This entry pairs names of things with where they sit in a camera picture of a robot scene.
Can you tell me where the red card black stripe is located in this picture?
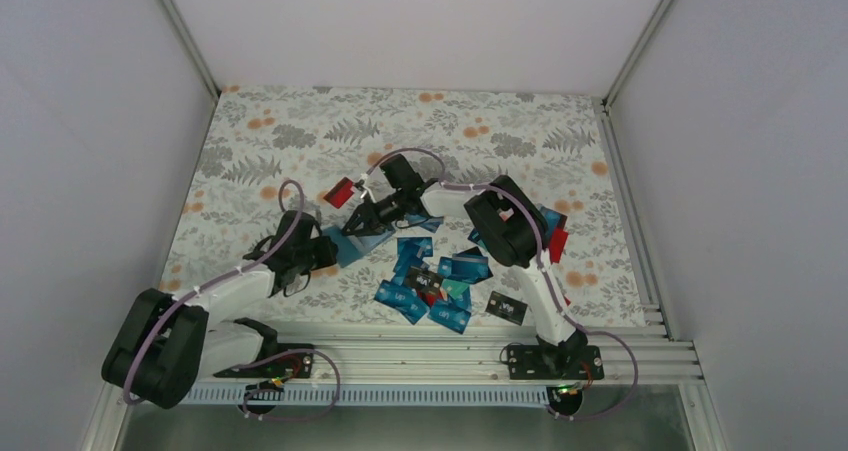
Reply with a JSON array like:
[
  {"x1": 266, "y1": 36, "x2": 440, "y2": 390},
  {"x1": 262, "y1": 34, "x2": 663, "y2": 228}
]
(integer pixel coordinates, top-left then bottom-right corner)
[{"x1": 323, "y1": 177, "x2": 355, "y2": 209}]

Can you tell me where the aluminium rail base front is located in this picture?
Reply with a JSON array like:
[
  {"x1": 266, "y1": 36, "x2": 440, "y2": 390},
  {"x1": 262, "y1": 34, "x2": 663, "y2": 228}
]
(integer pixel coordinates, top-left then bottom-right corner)
[{"x1": 109, "y1": 320, "x2": 705, "y2": 386}]

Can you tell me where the grey cable duct front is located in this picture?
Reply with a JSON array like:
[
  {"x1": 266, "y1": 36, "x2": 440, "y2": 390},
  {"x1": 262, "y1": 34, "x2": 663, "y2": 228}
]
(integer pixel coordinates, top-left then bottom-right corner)
[{"x1": 178, "y1": 382, "x2": 558, "y2": 408}]

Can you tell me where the black visa card right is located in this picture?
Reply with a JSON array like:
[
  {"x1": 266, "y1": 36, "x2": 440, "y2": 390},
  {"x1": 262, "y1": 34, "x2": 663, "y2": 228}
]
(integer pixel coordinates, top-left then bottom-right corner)
[{"x1": 485, "y1": 291, "x2": 528, "y2": 326}]

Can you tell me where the blue card middle right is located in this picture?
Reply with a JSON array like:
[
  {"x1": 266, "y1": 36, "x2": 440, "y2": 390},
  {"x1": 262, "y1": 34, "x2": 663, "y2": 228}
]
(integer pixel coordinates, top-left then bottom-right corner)
[{"x1": 437, "y1": 247, "x2": 493, "y2": 284}]

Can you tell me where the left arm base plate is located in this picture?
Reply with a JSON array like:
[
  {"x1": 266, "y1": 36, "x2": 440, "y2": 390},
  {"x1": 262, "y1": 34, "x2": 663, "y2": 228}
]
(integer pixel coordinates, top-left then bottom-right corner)
[{"x1": 214, "y1": 343, "x2": 315, "y2": 380}]

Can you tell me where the aluminium frame post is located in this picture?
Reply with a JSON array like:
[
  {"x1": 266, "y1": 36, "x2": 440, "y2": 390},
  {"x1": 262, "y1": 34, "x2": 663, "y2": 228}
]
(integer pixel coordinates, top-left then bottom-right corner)
[
  {"x1": 601, "y1": 0, "x2": 677, "y2": 109},
  {"x1": 156, "y1": 0, "x2": 221, "y2": 102}
]

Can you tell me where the blue card stack upper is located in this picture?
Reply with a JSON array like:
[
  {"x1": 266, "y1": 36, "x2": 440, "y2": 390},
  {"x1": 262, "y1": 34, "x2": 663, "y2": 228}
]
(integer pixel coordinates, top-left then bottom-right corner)
[{"x1": 405, "y1": 214, "x2": 444, "y2": 233}]

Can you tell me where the teal card centre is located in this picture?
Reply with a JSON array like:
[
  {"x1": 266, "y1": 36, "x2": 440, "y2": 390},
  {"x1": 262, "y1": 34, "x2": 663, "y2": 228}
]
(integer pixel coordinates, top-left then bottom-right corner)
[{"x1": 441, "y1": 278, "x2": 470, "y2": 300}]

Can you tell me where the teal leather card holder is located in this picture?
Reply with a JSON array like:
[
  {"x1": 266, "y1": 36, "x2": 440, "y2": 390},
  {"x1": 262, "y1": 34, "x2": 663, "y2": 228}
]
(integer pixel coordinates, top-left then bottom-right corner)
[{"x1": 322, "y1": 226, "x2": 394, "y2": 268}]

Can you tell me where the floral patterned table mat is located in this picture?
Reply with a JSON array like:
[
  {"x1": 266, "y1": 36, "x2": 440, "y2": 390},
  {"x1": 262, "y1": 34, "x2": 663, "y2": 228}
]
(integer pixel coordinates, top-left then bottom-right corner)
[{"x1": 160, "y1": 86, "x2": 645, "y2": 337}]

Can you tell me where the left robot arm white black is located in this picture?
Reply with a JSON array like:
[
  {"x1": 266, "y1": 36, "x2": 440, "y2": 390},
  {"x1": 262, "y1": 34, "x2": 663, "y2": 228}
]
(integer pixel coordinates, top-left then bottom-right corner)
[{"x1": 100, "y1": 211, "x2": 338, "y2": 409}]

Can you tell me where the aluminium frame post right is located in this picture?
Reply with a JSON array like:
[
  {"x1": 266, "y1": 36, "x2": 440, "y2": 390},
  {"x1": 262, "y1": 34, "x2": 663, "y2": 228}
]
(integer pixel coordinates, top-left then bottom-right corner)
[{"x1": 601, "y1": 0, "x2": 677, "y2": 109}]

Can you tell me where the red card far right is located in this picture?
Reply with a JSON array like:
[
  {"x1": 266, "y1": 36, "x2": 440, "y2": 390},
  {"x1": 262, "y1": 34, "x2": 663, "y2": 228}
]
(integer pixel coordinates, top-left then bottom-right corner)
[{"x1": 547, "y1": 227, "x2": 569, "y2": 264}]

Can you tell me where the black visa card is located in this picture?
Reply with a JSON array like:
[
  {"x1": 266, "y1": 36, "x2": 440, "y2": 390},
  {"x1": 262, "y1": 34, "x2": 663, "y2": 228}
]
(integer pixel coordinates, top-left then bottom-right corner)
[
  {"x1": 403, "y1": 266, "x2": 443, "y2": 294},
  {"x1": 485, "y1": 291, "x2": 528, "y2": 326}
]

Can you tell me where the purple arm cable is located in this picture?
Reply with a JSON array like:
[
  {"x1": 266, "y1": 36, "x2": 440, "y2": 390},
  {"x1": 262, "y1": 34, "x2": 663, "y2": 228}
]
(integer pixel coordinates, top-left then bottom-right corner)
[
  {"x1": 121, "y1": 179, "x2": 342, "y2": 424},
  {"x1": 364, "y1": 147, "x2": 640, "y2": 423}
]

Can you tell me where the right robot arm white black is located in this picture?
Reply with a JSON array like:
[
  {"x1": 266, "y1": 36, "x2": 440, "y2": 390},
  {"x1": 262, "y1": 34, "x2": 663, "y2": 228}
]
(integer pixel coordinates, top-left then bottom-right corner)
[{"x1": 324, "y1": 151, "x2": 588, "y2": 378}]

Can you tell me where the blue card far right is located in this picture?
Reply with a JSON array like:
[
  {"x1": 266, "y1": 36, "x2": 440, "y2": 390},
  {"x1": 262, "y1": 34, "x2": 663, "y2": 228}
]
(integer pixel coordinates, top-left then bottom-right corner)
[{"x1": 539, "y1": 206, "x2": 568, "y2": 232}]

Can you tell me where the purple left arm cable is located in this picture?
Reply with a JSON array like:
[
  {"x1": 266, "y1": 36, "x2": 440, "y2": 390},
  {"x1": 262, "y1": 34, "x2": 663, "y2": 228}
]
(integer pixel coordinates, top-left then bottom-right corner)
[{"x1": 121, "y1": 179, "x2": 342, "y2": 424}]

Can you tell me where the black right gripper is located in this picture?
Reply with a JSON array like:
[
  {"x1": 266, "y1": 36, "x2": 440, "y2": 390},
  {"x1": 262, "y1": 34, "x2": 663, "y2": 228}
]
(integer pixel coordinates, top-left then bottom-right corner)
[{"x1": 341, "y1": 189, "x2": 408, "y2": 238}]

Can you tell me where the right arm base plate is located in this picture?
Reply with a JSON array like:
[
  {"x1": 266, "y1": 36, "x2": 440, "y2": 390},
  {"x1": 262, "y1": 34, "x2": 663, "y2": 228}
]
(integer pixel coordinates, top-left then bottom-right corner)
[{"x1": 499, "y1": 343, "x2": 605, "y2": 381}]

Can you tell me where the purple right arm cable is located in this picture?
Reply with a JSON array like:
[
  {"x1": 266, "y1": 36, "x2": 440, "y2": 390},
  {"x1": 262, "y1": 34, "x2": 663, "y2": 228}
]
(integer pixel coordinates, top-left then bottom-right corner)
[{"x1": 364, "y1": 147, "x2": 640, "y2": 423}]

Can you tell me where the black visa card centre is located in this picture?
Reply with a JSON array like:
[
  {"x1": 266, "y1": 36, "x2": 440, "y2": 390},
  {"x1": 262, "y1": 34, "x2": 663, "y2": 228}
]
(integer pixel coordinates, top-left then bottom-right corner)
[{"x1": 403, "y1": 266, "x2": 443, "y2": 294}]

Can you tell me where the aluminium frame post left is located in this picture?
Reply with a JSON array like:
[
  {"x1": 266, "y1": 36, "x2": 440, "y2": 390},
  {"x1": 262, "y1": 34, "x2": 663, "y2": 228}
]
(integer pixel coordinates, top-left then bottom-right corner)
[{"x1": 156, "y1": 0, "x2": 221, "y2": 102}]

